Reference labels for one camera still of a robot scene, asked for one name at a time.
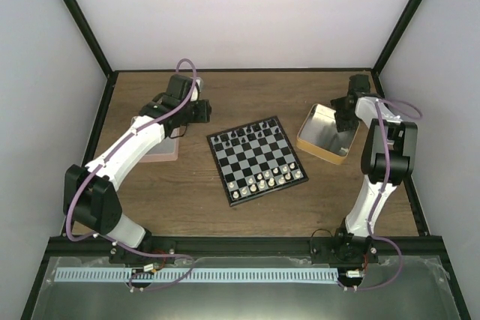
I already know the orange metal tin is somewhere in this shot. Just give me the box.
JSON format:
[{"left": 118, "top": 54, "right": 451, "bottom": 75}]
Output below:
[{"left": 296, "top": 103, "right": 359, "bottom": 165}]

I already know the black frame back rail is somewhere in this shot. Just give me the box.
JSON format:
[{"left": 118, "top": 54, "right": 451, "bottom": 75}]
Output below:
[{"left": 114, "top": 67, "right": 373, "bottom": 73}]

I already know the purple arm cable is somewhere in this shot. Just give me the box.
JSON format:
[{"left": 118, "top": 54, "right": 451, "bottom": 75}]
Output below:
[
  {"left": 355, "top": 97, "right": 425, "bottom": 293},
  {"left": 64, "top": 58, "right": 200, "bottom": 295}
]

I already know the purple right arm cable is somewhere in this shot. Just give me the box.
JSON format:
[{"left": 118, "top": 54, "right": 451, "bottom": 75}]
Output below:
[{"left": 355, "top": 97, "right": 425, "bottom": 293}]

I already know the black frame post right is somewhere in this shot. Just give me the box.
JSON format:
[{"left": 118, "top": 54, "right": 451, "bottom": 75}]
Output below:
[{"left": 372, "top": 0, "right": 423, "bottom": 75}]

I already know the black frame post left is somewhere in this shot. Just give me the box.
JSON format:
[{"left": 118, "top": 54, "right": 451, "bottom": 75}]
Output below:
[{"left": 40, "top": 0, "right": 114, "bottom": 79}]

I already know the black white chess board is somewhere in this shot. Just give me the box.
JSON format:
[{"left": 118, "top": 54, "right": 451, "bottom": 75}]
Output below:
[{"left": 206, "top": 115, "right": 309, "bottom": 207}]

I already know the light blue slotted cable duct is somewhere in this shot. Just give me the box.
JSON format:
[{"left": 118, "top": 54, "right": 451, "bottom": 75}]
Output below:
[{"left": 54, "top": 268, "right": 338, "bottom": 284}]

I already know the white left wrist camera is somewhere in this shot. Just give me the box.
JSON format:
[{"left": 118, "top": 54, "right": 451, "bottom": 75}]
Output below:
[{"left": 190, "top": 77, "right": 203, "bottom": 102}]

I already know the black frame post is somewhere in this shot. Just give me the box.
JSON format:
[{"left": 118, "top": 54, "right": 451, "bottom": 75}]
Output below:
[
  {"left": 40, "top": 0, "right": 114, "bottom": 79},
  {"left": 372, "top": 0, "right": 423, "bottom": 75}
]

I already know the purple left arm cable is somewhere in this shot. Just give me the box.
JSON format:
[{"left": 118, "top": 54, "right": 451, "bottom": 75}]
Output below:
[{"left": 64, "top": 58, "right": 200, "bottom": 295}]

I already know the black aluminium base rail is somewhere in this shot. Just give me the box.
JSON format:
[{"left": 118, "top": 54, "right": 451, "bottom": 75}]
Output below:
[{"left": 48, "top": 235, "right": 443, "bottom": 265}]

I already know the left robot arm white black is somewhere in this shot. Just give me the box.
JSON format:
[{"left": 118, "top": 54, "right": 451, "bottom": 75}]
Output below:
[{"left": 63, "top": 73, "right": 212, "bottom": 263}]

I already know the pink metal tin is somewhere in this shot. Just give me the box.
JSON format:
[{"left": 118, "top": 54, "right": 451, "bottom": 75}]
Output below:
[{"left": 125, "top": 116, "right": 179, "bottom": 163}]

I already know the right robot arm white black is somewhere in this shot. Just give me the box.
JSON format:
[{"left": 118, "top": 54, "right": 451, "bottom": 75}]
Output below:
[{"left": 331, "top": 74, "right": 418, "bottom": 262}]

